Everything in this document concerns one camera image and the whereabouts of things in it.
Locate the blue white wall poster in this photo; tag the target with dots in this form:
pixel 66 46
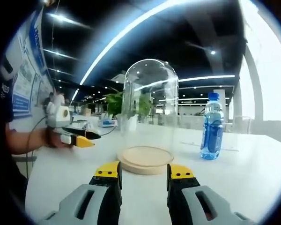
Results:
pixel 30 77

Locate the clear glass dome cover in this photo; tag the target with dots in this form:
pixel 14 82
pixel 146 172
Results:
pixel 150 98

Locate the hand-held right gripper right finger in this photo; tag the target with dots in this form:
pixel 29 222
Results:
pixel 192 201

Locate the blue drink bottle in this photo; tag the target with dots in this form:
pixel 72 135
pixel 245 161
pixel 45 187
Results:
pixel 212 136

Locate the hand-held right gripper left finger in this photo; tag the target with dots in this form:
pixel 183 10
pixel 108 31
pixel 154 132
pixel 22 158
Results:
pixel 91 201

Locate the long ceiling light strip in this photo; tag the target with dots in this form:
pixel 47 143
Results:
pixel 121 35

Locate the white plant pot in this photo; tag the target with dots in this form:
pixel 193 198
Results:
pixel 127 123

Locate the blue white box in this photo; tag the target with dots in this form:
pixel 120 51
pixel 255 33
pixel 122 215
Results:
pixel 106 123

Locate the round wooden base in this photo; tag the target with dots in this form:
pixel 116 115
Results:
pixel 145 169

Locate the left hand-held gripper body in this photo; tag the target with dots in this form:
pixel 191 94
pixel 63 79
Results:
pixel 62 117

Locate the green leafy plant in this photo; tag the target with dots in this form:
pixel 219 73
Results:
pixel 113 100

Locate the clear chair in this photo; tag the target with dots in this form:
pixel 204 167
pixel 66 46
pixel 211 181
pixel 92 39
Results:
pixel 242 124

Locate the person's left hand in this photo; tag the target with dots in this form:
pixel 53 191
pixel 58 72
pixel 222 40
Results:
pixel 54 140

